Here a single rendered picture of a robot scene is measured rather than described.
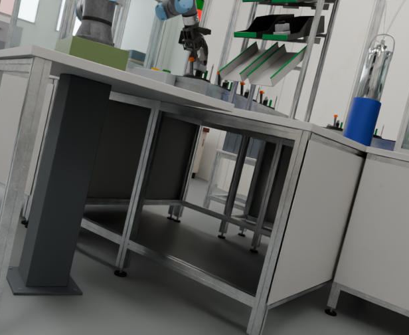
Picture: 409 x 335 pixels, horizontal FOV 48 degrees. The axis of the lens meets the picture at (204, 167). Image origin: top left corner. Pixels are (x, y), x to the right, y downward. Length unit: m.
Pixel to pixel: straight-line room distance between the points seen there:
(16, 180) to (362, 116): 1.88
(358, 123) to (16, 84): 1.98
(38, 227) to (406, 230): 1.61
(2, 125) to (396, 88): 3.89
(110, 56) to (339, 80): 4.30
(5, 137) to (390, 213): 2.17
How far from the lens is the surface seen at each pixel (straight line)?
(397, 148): 2.45
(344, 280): 2.41
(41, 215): 1.82
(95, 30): 1.82
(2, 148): 2.97
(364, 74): 2.73
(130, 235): 2.14
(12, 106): 2.94
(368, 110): 2.67
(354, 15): 6.00
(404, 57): 5.36
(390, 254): 2.34
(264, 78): 2.02
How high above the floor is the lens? 0.73
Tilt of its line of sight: 4 degrees down
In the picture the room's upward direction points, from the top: 14 degrees clockwise
